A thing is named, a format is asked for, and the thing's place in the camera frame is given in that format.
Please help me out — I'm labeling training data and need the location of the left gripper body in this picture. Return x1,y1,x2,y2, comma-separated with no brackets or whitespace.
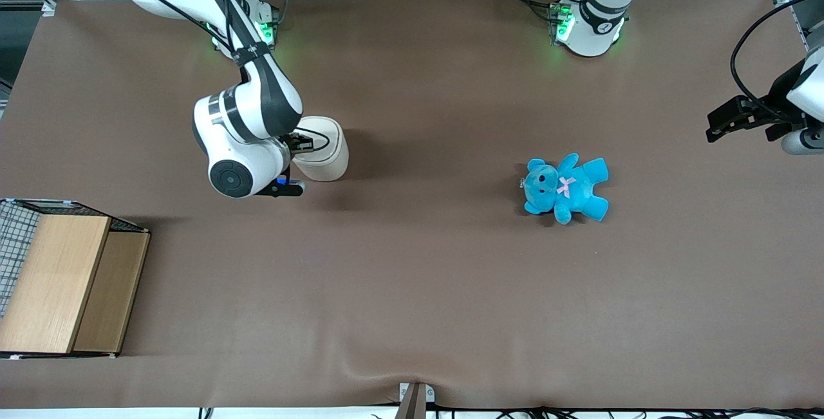
766,49,824,125

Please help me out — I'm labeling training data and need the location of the white lidded trash can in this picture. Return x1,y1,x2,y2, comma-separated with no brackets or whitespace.
291,116,350,182

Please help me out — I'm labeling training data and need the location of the brown table cloth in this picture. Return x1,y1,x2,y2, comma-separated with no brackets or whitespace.
0,0,824,411

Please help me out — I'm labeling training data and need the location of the blue teddy bear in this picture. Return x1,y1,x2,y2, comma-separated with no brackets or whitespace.
520,153,610,225

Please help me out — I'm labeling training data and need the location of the wooden shelf box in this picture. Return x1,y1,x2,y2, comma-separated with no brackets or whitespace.
0,213,151,359

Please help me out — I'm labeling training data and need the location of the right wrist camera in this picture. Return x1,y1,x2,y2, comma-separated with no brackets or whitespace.
256,176,307,199

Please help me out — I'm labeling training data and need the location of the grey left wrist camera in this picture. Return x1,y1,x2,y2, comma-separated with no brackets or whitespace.
781,126,824,156

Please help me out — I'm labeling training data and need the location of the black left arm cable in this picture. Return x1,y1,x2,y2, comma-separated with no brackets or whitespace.
730,0,824,118

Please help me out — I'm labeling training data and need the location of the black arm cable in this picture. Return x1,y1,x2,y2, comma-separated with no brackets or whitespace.
730,0,824,118
108,0,258,62

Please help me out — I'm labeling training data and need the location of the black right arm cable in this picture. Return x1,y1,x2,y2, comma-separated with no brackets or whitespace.
108,0,258,62

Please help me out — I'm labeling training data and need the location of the front camera mount bracket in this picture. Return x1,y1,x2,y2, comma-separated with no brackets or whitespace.
394,382,436,419

